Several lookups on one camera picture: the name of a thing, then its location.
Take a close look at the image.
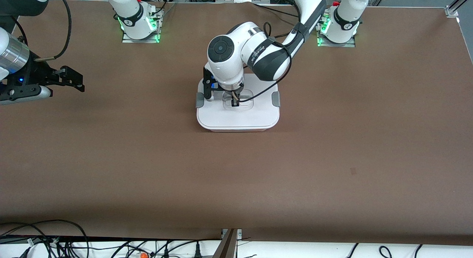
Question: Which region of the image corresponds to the aluminium profile post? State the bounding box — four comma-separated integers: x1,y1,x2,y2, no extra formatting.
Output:
212,228,242,258

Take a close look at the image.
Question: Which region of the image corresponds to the pink plastic box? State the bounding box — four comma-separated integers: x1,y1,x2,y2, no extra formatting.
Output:
207,126,270,133

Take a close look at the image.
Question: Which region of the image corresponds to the black looped cable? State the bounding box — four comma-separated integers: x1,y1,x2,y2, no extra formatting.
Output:
0,219,90,258

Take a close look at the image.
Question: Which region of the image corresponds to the aluminium corner extrusion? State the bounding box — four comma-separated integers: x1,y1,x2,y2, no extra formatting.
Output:
445,0,473,17

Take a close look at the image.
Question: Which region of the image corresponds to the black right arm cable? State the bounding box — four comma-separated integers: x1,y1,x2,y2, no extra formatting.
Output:
33,0,72,62

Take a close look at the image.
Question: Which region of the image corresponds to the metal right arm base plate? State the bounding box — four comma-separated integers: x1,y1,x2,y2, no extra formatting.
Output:
121,7,164,43

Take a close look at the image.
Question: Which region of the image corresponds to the white container lid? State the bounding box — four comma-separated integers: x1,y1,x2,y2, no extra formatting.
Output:
196,73,280,130

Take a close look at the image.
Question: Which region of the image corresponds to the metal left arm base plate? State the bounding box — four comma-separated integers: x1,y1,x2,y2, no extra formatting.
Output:
316,12,356,48

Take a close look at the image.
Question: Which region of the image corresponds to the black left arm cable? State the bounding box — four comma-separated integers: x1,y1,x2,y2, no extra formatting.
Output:
236,21,293,102

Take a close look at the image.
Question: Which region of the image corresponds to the black cable between arm bases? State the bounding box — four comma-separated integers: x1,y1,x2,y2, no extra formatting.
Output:
253,2,300,19

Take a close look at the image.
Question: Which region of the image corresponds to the table cover sheet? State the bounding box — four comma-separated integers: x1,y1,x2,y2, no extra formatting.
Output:
0,0,473,245

